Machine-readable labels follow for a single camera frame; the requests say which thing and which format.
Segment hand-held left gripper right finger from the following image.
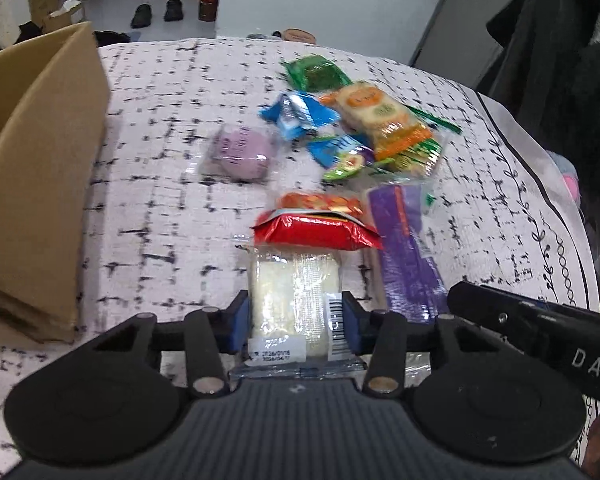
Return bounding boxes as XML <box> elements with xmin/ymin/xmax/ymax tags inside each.
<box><xmin>341</xmin><ymin>291</ymin><xmax>512</xmax><ymax>396</ymax></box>

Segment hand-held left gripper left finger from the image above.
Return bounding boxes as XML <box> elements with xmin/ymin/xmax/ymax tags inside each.
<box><xmin>87</xmin><ymin>290</ymin><xmax>251</xmax><ymax>397</ymax></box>

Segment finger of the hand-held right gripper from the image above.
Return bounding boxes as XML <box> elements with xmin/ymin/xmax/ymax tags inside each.
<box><xmin>446</xmin><ymin>280</ymin><xmax>548</xmax><ymax>358</ymax></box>
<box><xmin>479</xmin><ymin>284</ymin><xmax>600</xmax><ymax>319</ymax></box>

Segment white rice cracker packet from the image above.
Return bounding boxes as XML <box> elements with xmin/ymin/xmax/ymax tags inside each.
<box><xmin>230</xmin><ymin>244</ymin><xmax>368</xmax><ymax>378</ymax></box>

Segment long purple snack packet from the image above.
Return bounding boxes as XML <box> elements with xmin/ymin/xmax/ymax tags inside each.
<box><xmin>366</xmin><ymin>181</ymin><xmax>452</xmax><ymax>325</ymax></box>

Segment green edged cracker packet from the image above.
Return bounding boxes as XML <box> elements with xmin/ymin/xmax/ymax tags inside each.
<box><xmin>375</xmin><ymin>104</ymin><xmax>464</xmax><ymax>180</ymax></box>

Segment blue green snack packet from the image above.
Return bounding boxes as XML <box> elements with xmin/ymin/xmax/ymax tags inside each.
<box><xmin>306</xmin><ymin>134</ymin><xmax>377</xmax><ymax>184</ymax></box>

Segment purple bun packet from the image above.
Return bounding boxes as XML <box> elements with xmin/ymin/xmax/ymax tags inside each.
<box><xmin>199</xmin><ymin>124</ymin><xmax>277</xmax><ymax>186</ymax></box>

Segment orange red snack packet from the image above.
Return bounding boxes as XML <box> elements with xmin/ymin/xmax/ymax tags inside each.
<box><xmin>276</xmin><ymin>190</ymin><xmax>367</xmax><ymax>219</ymax></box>

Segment pink blue plush item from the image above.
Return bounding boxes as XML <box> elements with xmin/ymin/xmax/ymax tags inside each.
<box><xmin>549</xmin><ymin>151</ymin><xmax>582</xmax><ymax>203</ymax></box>

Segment orange cracker packet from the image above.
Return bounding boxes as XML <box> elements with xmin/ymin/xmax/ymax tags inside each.
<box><xmin>319</xmin><ymin>81</ymin><xmax>437</xmax><ymax>161</ymax></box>

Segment blue silver snack packet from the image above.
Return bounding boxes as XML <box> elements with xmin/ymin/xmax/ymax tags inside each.
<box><xmin>258</xmin><ymin>90</ymin><xmax>342</xmax><ymax>142</ymax></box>

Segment dark hanging clothes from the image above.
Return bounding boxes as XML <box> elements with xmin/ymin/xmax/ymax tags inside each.
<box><xmin>484</xmin><ymin>0</ymin><xmax>600</xmax><ymax>286</ymax></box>

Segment jar with wooden lid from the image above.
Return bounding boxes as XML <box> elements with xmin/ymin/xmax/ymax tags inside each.
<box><xmin>281</xmin><ymin>28</ymin><xmax>317</xmax><ymax>46</ymax></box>

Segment black backpack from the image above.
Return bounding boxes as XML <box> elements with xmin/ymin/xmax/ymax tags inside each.
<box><xmin>93</xmin><ymin>30</ymin><xmax>132</xmax><ymax>47</ymax></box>

